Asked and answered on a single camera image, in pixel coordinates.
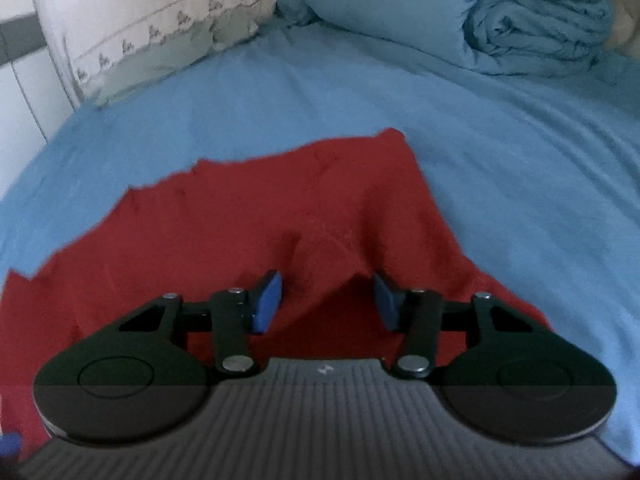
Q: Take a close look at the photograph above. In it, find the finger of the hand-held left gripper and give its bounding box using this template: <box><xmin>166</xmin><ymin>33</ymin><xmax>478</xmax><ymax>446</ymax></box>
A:
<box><xmin>0</xmin><ymin>431</ymin><xmax>22</xmax><ymax>461</ymax></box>

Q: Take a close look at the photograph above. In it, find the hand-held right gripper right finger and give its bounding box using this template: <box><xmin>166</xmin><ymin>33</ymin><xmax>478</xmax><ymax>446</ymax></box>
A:
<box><xmin>373</xmin><ymin>271</ymin><xmax>536</xmax><ymax>380</ymax></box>

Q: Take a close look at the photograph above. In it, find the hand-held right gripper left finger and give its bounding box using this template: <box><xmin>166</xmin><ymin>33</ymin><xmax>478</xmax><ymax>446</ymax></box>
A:
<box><xmin>118</xmin><ymin>270</ymin><xmax>282</xmax><ymax>376</ymax></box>

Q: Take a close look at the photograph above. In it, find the red cloth garment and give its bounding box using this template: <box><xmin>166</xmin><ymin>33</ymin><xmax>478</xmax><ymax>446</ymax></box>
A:
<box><xmin>0</xmin><ymin>129</ymin><xmax>551</xmax><ymax>453</ymax></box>

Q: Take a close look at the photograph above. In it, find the blue bed sheet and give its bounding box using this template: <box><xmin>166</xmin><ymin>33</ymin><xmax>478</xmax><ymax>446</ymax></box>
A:
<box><xmin>0</xmin><ymin>25</ymin><xmax>640</xmax><ymax>466</ymax></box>

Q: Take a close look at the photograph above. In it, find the folded blue quilt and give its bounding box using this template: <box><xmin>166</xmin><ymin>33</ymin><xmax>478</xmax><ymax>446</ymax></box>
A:
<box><xmin>276</xmin><ymin>0</ymin><xmax>615</xmax><ymax>78</ymax></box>

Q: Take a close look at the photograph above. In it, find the white embroidered pillow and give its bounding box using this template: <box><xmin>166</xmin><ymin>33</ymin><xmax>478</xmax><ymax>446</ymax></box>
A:
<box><xmin>27</xmin><ymin>0</ymin><xmax>321</xmax><ymax>108</ymax></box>

